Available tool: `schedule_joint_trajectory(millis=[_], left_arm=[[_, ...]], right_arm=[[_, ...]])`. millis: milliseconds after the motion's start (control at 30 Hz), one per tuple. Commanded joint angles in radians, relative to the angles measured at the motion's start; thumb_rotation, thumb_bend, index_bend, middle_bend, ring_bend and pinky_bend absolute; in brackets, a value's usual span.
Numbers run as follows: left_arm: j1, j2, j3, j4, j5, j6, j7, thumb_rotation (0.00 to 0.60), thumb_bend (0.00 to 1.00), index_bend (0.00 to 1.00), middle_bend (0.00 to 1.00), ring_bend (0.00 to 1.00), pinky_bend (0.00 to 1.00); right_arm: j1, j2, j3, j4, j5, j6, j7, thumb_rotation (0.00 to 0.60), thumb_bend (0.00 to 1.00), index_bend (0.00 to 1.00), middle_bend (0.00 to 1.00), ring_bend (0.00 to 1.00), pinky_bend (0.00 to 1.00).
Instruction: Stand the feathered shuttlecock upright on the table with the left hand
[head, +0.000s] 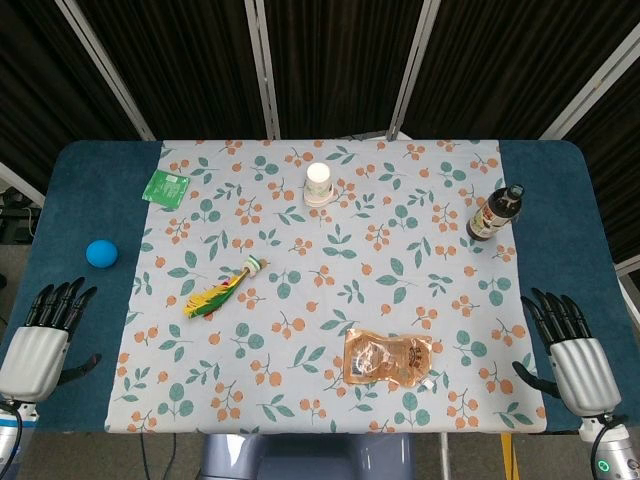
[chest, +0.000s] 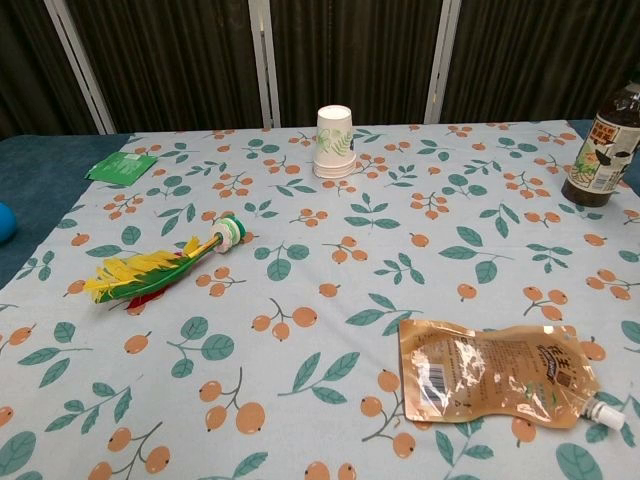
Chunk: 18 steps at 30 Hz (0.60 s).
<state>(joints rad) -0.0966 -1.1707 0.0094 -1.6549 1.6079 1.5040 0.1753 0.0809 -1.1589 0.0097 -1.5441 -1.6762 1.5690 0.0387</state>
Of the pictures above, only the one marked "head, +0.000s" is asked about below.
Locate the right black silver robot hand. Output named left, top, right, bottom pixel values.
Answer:
left=512, top=287, right=623, bottom=417

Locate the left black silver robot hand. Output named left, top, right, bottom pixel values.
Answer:
left=0, top=277, right=103, bottom=404

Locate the colourful feather shuttlecock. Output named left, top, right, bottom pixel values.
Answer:
left=183, top=254, right=270, bottom=319

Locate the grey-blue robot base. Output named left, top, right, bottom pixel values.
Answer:
left=198, top=432, right=416, bottom=480

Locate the blue ball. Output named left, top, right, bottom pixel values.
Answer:
left=85, top=239, right=120, bottom=270

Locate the blue felt table cover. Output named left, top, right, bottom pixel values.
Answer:
left=0, top=139, right=624, bottom=434

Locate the white metal table leg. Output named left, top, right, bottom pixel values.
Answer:
left=438, top=432, right=452, bottom=480

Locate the dark brown drink bottle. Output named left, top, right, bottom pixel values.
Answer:
left=465, top=183, right=526, bottom=243

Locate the brown spout pouch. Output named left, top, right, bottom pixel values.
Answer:
left=343, top=328, right=437, bottom=393

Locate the green sachet packet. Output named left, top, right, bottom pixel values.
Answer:
left=141, top=168, right=192, bottom=208

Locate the floral patterned tablecloth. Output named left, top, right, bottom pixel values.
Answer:
left=103, top=138, right=548, bottom=435

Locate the white paper cup stack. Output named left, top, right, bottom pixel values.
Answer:
left=303, top=162, right=337, bottom=208

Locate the black equipment with cables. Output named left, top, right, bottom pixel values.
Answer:
left=0, top=187, right=44, bottom=246

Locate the black cable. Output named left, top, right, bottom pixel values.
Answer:
left=139, top=432, right=153, bottom=480

